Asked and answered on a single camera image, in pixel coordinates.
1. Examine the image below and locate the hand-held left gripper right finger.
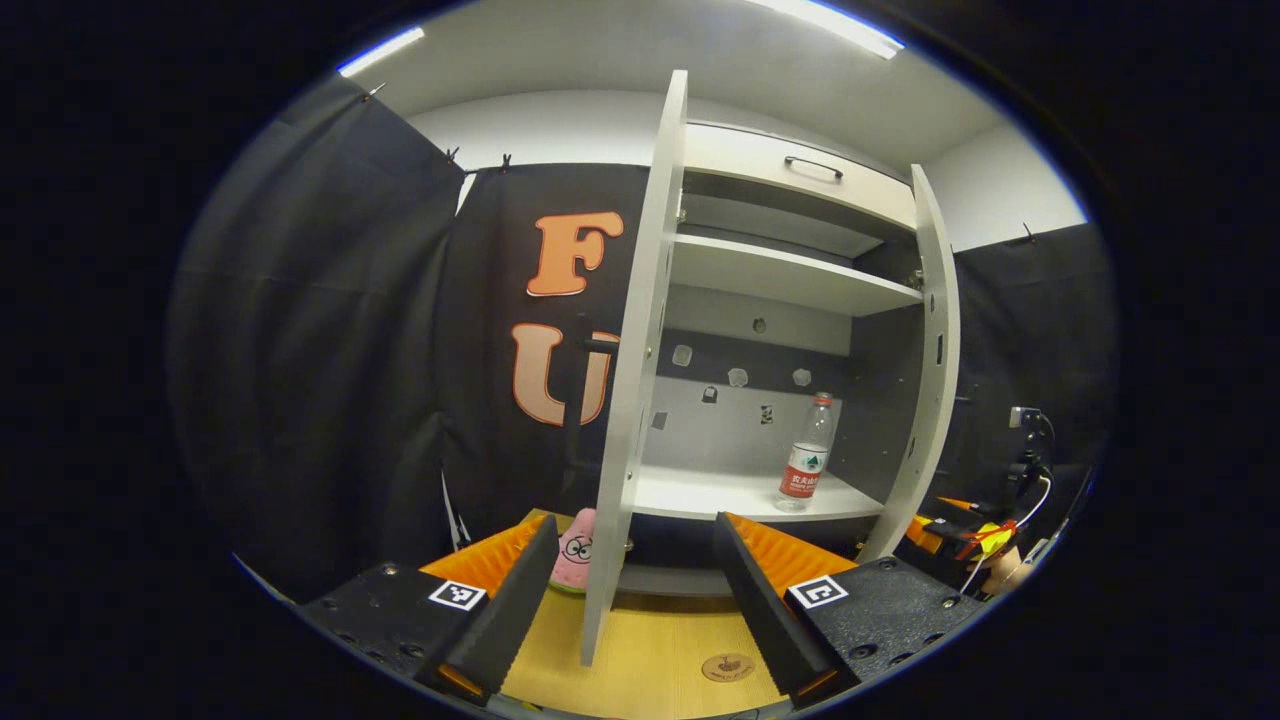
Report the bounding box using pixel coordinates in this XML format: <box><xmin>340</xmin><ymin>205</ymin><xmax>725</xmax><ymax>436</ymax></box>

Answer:
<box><xmin>712</xmin><ymin>511</ymin><xmax>986</xmax><ymax>709</ymax></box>

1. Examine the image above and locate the clear plastic bottle red label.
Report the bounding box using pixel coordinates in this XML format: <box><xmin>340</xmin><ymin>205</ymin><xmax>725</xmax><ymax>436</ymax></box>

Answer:
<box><xmin>777</xmin><ymin>391</ymin><xmax>837</xmax><ymax>514</ymax></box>

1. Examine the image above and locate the black backdrop cloth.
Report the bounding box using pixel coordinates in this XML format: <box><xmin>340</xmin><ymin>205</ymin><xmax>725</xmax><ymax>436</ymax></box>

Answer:
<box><xmin>168</xmin><ymin>75</ymin><xmax>1117</xmax><ymax>603</ymax></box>

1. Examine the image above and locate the white cabinet drawer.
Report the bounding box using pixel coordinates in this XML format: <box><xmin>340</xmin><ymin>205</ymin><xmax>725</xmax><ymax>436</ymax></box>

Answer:
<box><xmin>683</xmin><ymin>121</ymin><xmax>919</xmax><ymax>232</ymax></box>

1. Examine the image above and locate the white cabinet door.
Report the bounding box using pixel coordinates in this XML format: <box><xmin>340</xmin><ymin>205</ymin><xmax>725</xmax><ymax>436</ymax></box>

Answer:
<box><xmin>858</xmin><ymin>165</ymin><xmax>963</xmax><ymax>564</ymax></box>
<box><xmin>580</xmin><ymin>70</ymin><xmax>690</xmax><ymax>666</ymax></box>

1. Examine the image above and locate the white cable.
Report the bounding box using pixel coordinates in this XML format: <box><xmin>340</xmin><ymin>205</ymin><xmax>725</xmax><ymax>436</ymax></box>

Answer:
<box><xmin>958</xmin><ymin>474</ymin><xmax>1053</xmax><ymax>593</ymax></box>

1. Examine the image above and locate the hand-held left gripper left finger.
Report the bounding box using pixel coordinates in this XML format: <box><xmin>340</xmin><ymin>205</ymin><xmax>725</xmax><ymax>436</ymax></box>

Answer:
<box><xmin>298</xmin><ymin>515</ymin><xmax>562</xmax><ymax>702</ymax></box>

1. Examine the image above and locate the white and grey cabinet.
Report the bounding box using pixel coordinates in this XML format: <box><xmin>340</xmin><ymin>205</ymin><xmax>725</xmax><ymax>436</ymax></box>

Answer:
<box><xmin>580</xmin><ymin>70</ymin><xmax>963</xmax><ymax>666</ymax></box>

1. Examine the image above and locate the pink star plush toy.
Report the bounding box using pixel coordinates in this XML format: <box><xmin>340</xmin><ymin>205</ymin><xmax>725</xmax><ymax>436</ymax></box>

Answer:
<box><xmin>552</xmin><ymin>508</ymin><xmax>599</xmax><ymax>594</ymax></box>

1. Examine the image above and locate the ceiling strip light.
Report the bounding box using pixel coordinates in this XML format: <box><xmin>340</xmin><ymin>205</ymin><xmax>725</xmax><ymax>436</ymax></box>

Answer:
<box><xmin>745</xmin><ymin>0</ymin><xmax>907</xmax><ymax>60</ymax></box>
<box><xmin>337</xmin><ymin>26</ymin><xmax>427</xmax><ymax>79</ymax></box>

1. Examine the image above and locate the white cabinet shelf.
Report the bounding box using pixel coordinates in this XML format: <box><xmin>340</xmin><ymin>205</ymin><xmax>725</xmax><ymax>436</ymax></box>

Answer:
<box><xmin>630</xmin><ymin>464</ymin><xmax>887</xmax><ymax>524</ymax></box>
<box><xmin>670</xmin><ymin>233</ymin><xmax>924</xmax><ymax>319</ymax></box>

